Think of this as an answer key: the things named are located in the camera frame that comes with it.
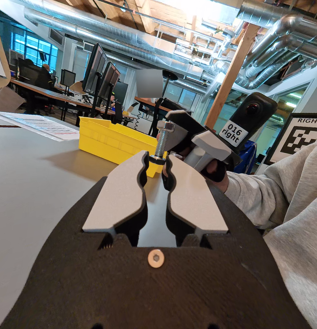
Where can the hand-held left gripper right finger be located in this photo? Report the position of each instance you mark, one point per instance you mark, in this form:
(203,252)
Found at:
(194,203)

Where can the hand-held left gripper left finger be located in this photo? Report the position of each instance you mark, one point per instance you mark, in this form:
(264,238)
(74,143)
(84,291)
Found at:
(114,200)

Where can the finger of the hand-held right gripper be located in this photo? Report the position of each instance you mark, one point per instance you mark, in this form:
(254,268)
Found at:
(212,145)
(186,123)

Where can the silver hex bolt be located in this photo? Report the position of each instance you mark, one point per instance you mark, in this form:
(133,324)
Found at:
(162,144)

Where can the silver hex nut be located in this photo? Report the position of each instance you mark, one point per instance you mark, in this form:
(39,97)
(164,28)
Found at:
(157,160)

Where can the yellow plastic bin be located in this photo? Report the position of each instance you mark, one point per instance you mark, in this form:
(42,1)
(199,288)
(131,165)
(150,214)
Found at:
(109,141)

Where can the standing desk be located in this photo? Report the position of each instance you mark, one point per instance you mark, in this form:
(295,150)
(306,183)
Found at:
(148,101)

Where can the grey desk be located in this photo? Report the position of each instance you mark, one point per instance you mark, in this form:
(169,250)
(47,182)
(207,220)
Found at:
(45,180)

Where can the long wooden desk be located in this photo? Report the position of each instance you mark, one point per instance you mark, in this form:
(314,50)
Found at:
(58,95)

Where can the person's right hand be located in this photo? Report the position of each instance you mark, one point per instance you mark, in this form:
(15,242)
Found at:
(224,185)

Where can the blue jacket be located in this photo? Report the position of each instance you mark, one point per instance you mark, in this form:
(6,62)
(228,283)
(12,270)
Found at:
(247,156)

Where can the black-white marker board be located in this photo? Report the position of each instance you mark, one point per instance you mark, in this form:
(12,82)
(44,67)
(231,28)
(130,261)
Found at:
(297,136)

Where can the black floor lamp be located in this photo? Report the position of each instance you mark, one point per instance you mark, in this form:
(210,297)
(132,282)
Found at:
(170,75)

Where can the medium black monitor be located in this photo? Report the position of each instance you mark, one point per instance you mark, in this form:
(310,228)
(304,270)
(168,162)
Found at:
(121,91)

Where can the large black monitor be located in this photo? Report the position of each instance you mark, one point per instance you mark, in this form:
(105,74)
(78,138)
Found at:
(108,82)
(94,69)

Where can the laminated paper sheet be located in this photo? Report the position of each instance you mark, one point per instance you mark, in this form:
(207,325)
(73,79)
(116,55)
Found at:
(40,126)

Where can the silver ventilation ducts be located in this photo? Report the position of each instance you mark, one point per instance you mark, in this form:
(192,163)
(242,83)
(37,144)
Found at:
(109,28)

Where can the small black monitor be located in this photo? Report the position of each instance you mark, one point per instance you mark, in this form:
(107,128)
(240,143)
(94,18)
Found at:
(68,77)

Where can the folded cardboard sheet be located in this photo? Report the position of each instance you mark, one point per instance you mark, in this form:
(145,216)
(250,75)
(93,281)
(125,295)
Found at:
(7,100)

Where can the instruction sheet on stand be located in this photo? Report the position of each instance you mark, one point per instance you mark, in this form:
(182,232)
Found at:
(2,83)

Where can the wooden post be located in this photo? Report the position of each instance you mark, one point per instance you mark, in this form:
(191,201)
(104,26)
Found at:
(230,84)

